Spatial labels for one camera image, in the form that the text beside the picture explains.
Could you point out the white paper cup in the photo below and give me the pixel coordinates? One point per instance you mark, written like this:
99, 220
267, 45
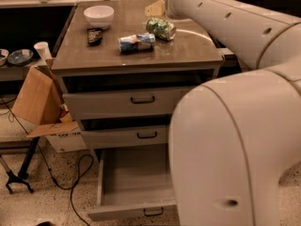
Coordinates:
42, 48

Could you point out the top grey drawer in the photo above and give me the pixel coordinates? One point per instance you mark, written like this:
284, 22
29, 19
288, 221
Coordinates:
124, 103

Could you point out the bottom grey drawer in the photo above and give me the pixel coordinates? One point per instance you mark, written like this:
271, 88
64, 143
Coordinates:
134, 182

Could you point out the small bowl at left edge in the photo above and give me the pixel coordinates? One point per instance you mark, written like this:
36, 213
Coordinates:
3, 57

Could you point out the brown cardboard box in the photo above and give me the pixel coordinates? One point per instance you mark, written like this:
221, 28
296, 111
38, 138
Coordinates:
40, 102

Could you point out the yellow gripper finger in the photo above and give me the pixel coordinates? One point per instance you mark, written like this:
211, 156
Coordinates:
155, 9

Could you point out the black clamp tool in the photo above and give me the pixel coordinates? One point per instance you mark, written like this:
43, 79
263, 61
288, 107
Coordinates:
12, 178

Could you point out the blue white soda can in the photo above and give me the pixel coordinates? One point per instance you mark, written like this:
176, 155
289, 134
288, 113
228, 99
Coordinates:
136, 43

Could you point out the middle grey drawer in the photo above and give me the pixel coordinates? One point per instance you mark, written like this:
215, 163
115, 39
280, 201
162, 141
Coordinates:
126, 137

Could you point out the grey drawer cabinet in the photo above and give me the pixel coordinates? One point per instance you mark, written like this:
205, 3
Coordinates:
187, 61

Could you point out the grey drawer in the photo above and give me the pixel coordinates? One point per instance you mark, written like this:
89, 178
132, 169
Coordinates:
134, 182
124, 103
126, 137

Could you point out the dark snack packet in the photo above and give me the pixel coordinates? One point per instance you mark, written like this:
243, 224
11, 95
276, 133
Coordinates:
94, 36

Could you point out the white bowl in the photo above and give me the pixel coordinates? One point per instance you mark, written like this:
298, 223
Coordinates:
99, 16

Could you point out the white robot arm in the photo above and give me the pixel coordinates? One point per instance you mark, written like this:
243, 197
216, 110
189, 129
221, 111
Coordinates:
231, 139

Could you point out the black stand leg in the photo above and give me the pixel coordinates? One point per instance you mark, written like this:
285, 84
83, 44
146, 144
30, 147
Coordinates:
28, 157

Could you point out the dark blue plate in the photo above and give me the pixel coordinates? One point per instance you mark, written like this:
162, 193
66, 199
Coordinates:
20, 58

